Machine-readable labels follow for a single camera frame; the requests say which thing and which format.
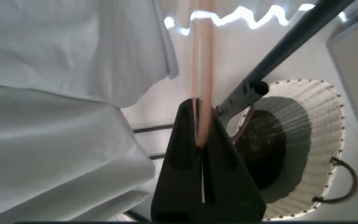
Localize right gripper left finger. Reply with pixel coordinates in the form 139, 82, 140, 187
150, 98, 204, 222

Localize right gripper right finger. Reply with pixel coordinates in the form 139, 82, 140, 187
202, 105, 267, 222

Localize pink clothes hanger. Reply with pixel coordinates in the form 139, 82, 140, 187
191, 0, 214, 149

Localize pale grey shorts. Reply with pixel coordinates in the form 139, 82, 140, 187
0, 0, 180, 223

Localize white laundry basket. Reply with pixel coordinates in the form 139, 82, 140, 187
228, 78, 358, 221

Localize black clothes rack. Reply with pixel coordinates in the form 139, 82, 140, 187
124, 0, 356, 223

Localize white curtain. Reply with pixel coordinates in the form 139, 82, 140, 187
160, 0, 318, 27

